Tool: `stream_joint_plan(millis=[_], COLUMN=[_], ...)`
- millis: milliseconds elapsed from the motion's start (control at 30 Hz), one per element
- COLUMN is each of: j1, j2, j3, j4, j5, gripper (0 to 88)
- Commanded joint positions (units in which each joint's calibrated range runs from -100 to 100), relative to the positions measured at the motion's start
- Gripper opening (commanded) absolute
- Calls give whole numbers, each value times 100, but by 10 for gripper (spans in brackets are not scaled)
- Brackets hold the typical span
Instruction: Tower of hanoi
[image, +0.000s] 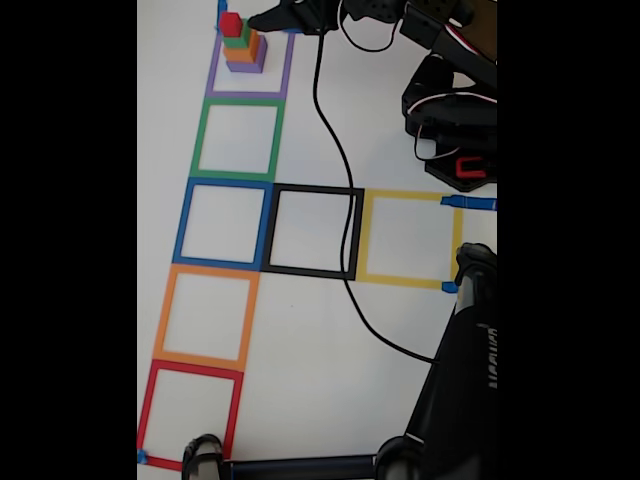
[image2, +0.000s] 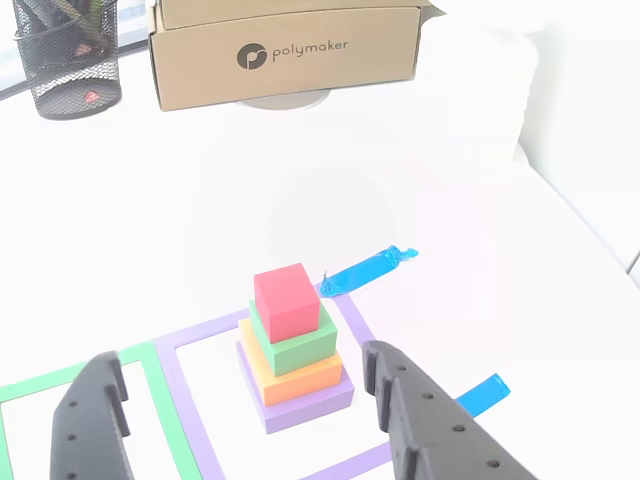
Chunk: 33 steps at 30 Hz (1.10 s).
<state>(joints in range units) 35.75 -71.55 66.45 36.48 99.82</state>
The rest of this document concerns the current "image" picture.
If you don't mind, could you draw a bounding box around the small red cube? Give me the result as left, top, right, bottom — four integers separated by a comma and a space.
218, 11, 245, 39

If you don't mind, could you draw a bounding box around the green square block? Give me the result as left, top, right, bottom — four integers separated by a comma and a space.
222, 17, 252, 50

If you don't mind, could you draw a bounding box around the orange square block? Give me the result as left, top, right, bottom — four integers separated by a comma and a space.
222, 28, 261, 64

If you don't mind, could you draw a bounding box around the large purple square block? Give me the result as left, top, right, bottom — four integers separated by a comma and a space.
225, 35, 268, 75

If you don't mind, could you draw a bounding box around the brown cardboard panel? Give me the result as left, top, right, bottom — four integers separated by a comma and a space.
469, 0, 498, 62

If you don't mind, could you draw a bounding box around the black tripod stand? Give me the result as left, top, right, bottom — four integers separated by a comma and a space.
181, 242, 498, 480

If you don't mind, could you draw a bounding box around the black camera cable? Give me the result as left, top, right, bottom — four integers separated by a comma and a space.
312, 27, 442, 364

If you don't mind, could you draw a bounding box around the purple square frame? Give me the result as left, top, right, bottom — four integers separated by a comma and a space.
204, 24, 296, 101

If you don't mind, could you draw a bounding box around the green square frame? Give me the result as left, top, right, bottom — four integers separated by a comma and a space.
189, 97, 286, 182

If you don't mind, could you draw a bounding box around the blue square frame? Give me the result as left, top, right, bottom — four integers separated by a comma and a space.
172, 177, 275, 273

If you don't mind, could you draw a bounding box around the black square frame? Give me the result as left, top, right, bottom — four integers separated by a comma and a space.
259, 182, 365, 281

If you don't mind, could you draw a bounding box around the yellow square frame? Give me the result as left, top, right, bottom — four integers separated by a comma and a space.
355, 188, 464, 291

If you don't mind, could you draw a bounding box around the orange square frame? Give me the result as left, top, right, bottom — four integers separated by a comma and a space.
153, 263, 262, 372

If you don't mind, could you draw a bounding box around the red square frame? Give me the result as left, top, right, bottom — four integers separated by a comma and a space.
137, 358, 245, 472

